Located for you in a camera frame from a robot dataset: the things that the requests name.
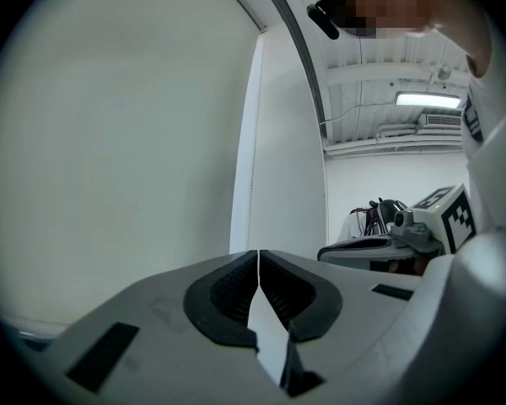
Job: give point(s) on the white ceiling pipes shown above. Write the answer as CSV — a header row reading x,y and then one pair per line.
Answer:
x,y
383,142

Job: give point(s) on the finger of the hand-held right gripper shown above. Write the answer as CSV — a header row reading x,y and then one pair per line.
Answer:
x,y
350,252

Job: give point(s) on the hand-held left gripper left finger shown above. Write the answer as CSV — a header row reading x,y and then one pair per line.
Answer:
x,y
152,331

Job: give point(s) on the white ceiling air vent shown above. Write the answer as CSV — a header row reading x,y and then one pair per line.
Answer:
x,y
443,119

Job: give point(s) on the white roller blind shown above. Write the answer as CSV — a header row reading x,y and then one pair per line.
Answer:
x,y
109,142

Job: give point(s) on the person's right hand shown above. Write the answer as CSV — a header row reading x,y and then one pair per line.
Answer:
x,y
405,267

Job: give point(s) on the grey curved ceiling rail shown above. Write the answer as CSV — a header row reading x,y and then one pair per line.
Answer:
x,y
303,49

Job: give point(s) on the operator in white shirt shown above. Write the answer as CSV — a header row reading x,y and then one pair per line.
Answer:
x,y
489,310

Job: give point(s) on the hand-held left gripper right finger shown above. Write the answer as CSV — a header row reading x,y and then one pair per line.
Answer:
x,y
354,319

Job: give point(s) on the person's head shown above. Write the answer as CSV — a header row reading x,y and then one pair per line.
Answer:
x,y
447,7

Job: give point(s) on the black head camera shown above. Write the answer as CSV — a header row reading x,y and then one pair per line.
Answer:
x,y
322,19

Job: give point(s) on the fluorescent ceiling light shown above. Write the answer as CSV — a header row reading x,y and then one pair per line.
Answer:
x,y
426,99

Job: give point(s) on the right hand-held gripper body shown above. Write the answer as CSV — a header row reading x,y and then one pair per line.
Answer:
x,y
443,222

